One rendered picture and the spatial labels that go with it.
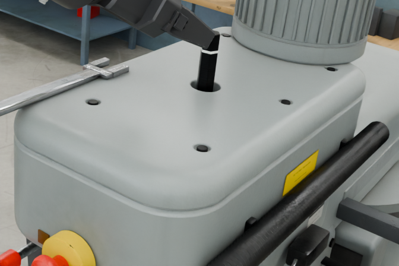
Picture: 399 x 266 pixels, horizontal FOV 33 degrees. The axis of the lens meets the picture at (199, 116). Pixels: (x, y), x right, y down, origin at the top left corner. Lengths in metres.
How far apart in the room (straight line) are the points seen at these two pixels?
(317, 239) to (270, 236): 0.23
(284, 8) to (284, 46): 0.05
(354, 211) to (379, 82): 0.29
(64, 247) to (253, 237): 0.19
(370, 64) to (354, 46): 0.43
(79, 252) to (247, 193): 0.18
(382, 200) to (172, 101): 0.65
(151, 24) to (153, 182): 0.15
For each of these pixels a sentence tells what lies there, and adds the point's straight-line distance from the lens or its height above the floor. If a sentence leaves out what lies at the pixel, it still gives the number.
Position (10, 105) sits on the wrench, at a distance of 0.71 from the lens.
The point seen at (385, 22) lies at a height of 0.99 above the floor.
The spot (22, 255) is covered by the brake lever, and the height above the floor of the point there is 1.70.
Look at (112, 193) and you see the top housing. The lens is 0.65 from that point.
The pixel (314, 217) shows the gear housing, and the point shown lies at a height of 1.68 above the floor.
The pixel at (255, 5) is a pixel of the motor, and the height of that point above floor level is 1.95.
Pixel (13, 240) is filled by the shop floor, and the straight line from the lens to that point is 3.71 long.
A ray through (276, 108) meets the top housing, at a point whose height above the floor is 1.89.
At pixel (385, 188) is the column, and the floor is 1.56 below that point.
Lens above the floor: 2.20
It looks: 25 degrees down
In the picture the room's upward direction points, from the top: 7 degrees clockwise
